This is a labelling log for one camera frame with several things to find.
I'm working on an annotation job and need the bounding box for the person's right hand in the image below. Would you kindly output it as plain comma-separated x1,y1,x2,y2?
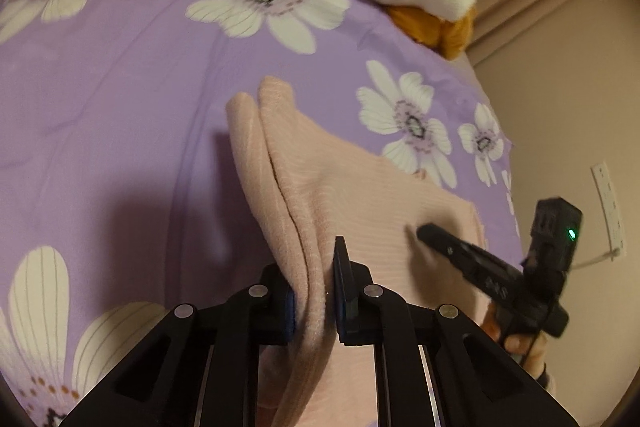
481,321,550,382

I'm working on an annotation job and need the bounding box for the purple floral bed sheet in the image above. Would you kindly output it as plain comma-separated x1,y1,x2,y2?
0,0,523,427

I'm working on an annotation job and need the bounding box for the pink ribbed sweater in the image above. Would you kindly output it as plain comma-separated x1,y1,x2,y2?
225,76,493,427

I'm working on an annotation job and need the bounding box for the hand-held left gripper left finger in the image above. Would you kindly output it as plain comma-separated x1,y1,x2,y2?
60,263,298,427

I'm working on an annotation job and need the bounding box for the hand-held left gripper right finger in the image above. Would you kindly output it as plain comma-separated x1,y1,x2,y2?
332,236,576,427

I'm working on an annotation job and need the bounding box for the white wall socket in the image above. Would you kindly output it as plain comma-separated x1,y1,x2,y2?
591,162,627,260

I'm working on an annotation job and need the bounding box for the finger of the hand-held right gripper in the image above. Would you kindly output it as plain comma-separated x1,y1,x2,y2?
416,223,526,303

